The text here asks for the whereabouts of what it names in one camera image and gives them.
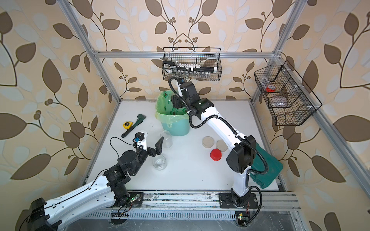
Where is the clear peanut jar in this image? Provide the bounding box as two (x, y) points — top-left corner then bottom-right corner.
(161, 131), (173, 148)

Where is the red jar lid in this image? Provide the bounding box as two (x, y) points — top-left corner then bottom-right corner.
(210, 149), (222, 161)

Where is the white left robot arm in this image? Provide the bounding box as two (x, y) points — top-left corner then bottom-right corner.
(18, 132), (164, 231)

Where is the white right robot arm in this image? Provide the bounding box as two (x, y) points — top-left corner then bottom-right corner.
(168, 77), (269, 208)

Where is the green bin with bag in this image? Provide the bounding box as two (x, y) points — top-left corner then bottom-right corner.
(155, 90), (190, 136)

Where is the yellow tape measure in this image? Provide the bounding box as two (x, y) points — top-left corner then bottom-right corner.
(123, 121), (133, 130)

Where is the red object in basket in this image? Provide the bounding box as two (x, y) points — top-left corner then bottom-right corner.
(265, 84), (276, 93)

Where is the black wire basket back wall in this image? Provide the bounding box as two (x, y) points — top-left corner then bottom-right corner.
(161, 46), (223, 81)

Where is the black wire basket wall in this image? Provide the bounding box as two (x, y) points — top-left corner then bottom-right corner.
(161, 46), (223, 81)
(254, 61), (322, 126)

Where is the black socket set rail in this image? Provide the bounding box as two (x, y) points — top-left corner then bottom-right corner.
(162, 61), (218, 74)

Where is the black wire basket right wall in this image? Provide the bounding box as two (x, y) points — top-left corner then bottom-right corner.
(254, 61), (322, 126)

